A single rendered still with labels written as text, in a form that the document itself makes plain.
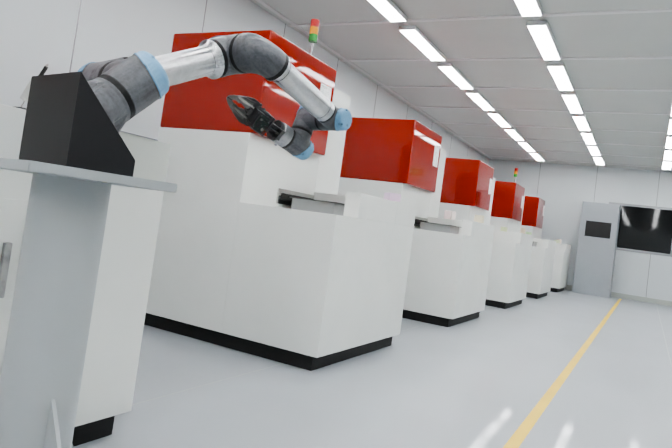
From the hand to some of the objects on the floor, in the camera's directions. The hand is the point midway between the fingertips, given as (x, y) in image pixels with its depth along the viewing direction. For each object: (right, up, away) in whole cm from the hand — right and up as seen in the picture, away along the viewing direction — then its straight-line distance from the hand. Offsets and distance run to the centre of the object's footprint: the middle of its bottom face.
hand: (229, 98), depth 188 cm
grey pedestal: (-27, -107, -68) cm, 130 cm away
